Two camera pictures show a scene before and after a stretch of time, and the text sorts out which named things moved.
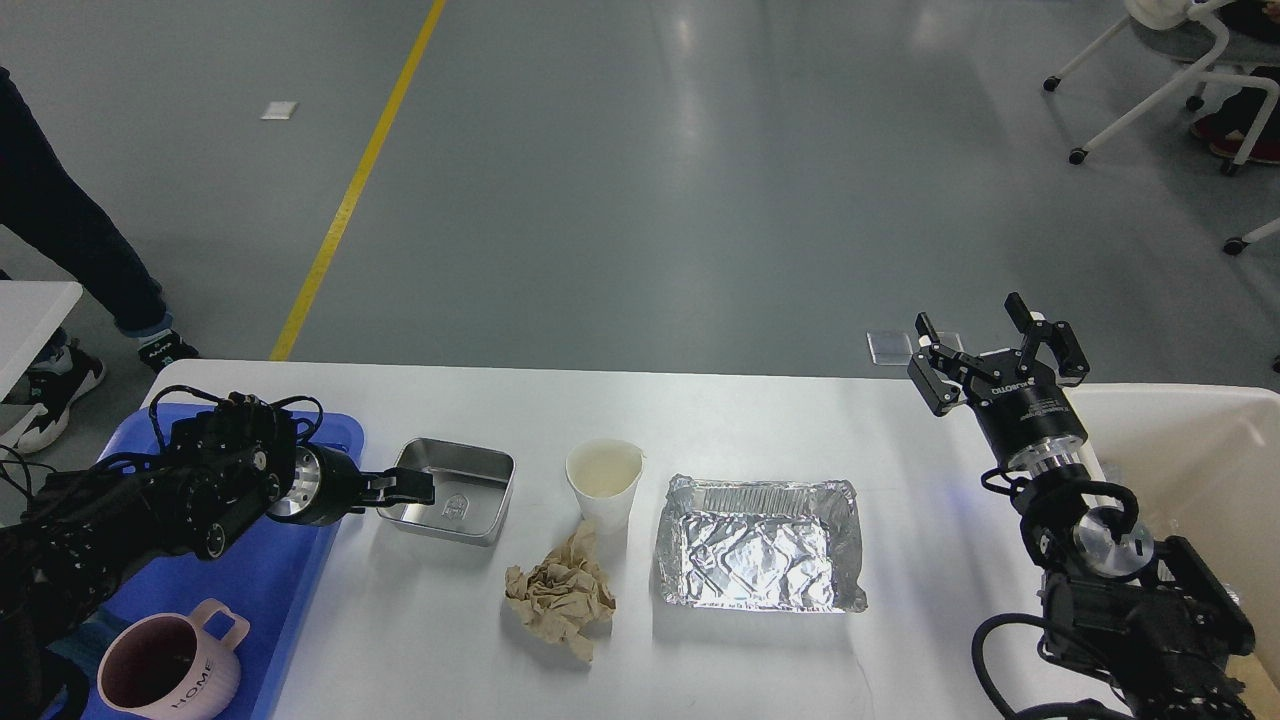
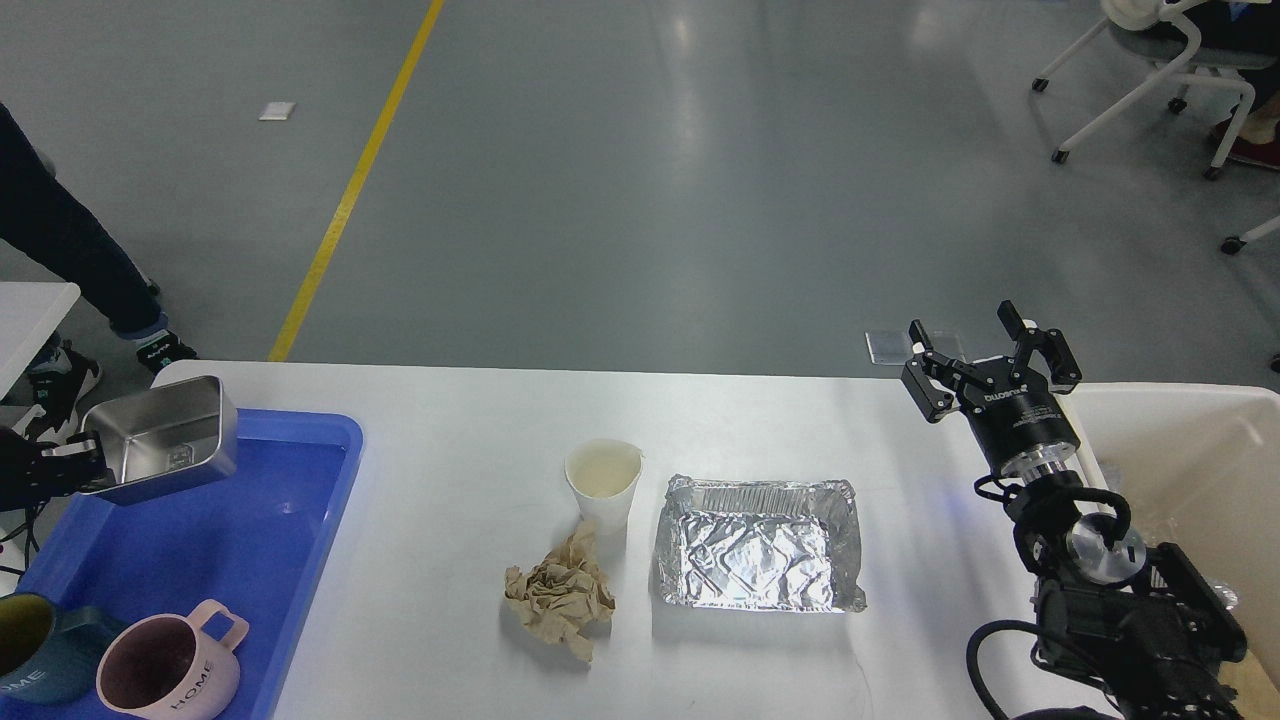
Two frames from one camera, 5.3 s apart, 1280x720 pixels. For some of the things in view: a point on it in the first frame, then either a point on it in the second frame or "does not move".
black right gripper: [1026, 411] does not move
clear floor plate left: [889, 348] does not move
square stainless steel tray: [472, 489] → [166, 440]
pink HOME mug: [167, 667] does not move
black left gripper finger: [397, 485] → [78, 443]
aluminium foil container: [760, 545] does not move
